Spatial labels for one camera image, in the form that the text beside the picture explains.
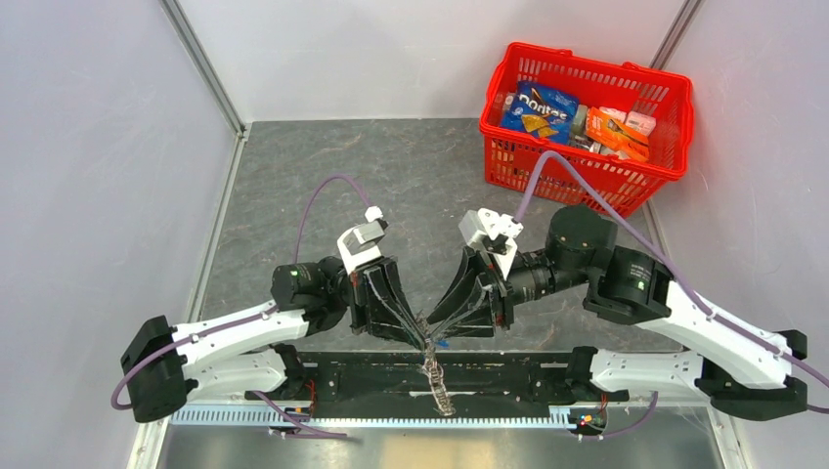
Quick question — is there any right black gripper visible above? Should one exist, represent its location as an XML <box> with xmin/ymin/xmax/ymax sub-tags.
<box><xmin>426</xmin><ymin>240</ymin><xmax>592</xmax><ymax>339</ymax></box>

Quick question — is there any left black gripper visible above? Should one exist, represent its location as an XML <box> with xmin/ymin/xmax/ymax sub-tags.
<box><xmin>319</xmin><ymin>256</ymin><xmax>429</xmax><ymax>351</ymax></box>

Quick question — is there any round keyring disc with keys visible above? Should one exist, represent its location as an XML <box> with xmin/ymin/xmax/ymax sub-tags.
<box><xmin>416</xmin><ymin>315</ymin><xmax>456</xmax><ymax>417</ymax></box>

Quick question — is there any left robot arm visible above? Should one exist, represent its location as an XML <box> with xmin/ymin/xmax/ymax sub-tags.
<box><xmin>110</xmin><ymin>256</ymin><xmax>428</xmax><ymax>423</ymax></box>

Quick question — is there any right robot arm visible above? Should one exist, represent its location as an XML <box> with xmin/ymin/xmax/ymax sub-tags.
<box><xmin>427</xmin><ymin>205</ymin><xmax>807</xmax><ymax>421</ymax></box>

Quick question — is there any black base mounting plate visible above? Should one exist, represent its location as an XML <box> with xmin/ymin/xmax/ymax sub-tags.
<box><xmin>268</xmin><ymin>352</ymin><xmax>630</xmax><ymax>419</ymax></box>

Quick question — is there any blue Doritos bag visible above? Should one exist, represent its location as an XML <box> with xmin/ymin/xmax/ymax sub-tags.
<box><xmin>501</xmin><ymin>80</ymin><xmax>580</xmax><ymax>145</ymax></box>

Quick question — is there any orange snack box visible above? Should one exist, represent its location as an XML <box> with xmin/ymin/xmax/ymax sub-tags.
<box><xmin>586</xmin><ymin>107</ymin><xmax>650</xmax><ymax>162</ymax></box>

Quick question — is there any red plastic shopping basket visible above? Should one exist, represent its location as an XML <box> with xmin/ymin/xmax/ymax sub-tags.
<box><xmin>479</xmin><ymin>42</ymin><xmax>694</xmax><ymax>216</ymax></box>

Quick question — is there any pink small box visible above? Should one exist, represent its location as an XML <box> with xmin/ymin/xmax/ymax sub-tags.
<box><xmin>625</xmin><ymin>111</ymin><xmax>657</xmax><ymax>137</ymax></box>

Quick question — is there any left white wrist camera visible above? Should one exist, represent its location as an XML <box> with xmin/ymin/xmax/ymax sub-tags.
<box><xmin>336</xmin><ymin>205</ymin><xmax>388</xmax><ymax>275</ymax></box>

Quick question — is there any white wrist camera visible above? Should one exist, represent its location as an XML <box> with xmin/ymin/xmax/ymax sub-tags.
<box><xmin>458</xmin><ymin>208</ymin><xmax>523</xmax><ymax>279</ymax></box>
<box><xmin>336</xmin><ymin>205</ymin><xmax>388</xmax><ymax>275</ymax></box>

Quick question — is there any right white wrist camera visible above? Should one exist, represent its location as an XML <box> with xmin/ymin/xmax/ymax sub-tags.
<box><xmin>458</xmin><ymin>208</ymin><xmax>523</xmax><ymax>279</ymax></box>

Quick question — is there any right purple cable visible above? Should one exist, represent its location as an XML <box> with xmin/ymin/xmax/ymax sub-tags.
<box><xmin>513</xmin><ymin>150</ymin><xmax>829</xmax><ymax>415</ymax></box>

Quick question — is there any purple cable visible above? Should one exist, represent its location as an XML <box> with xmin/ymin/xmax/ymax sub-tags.
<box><xmin>513</xmin><ymin>150</ymin><xmax>829</xmax><ymax>415</ymax></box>
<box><xmin>109</xmin><ymin>173</ymin><xmax>373</xmax><ymax>411</ymax></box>

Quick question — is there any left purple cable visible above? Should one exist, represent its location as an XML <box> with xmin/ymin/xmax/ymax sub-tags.
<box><xmin>109</xmin><ymin>173</ymin><xmax>373</xmax><ymax>411</ymax></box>

